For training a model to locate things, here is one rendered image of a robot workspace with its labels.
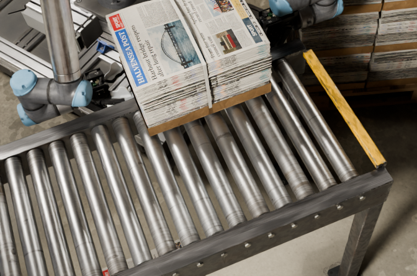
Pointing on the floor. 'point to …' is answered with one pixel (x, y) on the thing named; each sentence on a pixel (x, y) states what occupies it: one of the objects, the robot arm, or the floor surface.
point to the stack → (365, 33)
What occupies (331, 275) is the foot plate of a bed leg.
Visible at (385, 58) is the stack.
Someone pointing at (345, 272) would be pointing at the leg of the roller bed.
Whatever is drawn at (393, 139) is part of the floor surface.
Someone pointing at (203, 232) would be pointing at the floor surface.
